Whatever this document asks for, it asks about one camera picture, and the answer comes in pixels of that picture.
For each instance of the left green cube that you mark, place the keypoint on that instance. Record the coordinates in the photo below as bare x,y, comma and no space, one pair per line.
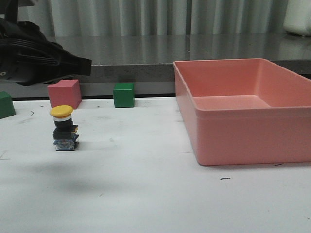
124,96

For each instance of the yellow push button switch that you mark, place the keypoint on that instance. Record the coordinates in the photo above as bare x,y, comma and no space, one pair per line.
65,136

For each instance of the white appliance on counter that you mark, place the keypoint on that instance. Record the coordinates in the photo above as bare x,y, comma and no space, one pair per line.
298,17

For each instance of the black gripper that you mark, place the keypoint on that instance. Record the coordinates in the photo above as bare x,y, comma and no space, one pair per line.
27,57

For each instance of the right green cube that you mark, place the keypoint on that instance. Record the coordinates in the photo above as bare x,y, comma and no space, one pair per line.
6,105

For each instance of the pink plastic bin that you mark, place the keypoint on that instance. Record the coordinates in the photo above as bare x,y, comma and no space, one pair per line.
244,111

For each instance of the grey stone counter shelf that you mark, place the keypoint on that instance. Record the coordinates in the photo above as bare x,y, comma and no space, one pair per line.
147,61

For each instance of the green cube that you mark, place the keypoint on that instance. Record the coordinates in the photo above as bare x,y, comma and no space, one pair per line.
124,96
6,105

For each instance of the far pink cube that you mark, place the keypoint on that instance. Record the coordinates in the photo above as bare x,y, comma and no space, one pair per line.
65,92

